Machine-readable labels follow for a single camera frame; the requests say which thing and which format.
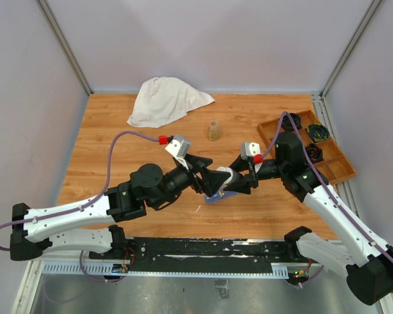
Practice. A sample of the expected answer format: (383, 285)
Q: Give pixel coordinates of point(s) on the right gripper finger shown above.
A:
(244, 185)
(241, 164)

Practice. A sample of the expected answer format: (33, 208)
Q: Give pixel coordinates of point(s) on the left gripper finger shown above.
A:
(212, 181)
(198, 163)

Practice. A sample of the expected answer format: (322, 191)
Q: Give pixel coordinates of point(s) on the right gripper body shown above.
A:
(254, 177)

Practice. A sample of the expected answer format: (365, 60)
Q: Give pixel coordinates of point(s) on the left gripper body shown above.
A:
(197, 182)

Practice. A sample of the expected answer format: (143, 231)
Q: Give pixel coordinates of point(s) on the white cap pill bottle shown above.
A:
(233, 176)

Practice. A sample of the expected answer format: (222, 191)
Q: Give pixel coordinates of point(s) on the blue weekly pill organizer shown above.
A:
(217, 198)

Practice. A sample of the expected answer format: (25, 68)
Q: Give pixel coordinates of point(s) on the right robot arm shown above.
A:
(365, 260)

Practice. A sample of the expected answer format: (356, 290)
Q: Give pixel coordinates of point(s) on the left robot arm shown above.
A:
(63, 227)

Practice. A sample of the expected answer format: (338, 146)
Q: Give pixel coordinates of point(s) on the clear glass pill bottle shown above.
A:
(214, 130)

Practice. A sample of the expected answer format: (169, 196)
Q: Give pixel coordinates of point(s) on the black cup far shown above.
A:
(293, 121)

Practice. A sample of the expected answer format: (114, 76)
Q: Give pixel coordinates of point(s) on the white cloth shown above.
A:
(163, 100)

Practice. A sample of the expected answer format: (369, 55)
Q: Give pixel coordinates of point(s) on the green black cup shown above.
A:
(318, 133)

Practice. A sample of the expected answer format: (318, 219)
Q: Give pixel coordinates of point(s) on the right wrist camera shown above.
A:
(251, 150)

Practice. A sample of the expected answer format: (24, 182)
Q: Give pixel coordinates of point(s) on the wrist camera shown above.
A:
(178, 148)
(251, 150)

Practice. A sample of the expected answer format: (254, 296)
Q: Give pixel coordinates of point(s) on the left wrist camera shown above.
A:
(178, 148)

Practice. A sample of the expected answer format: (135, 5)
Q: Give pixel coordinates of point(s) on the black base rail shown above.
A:
(190, 258)

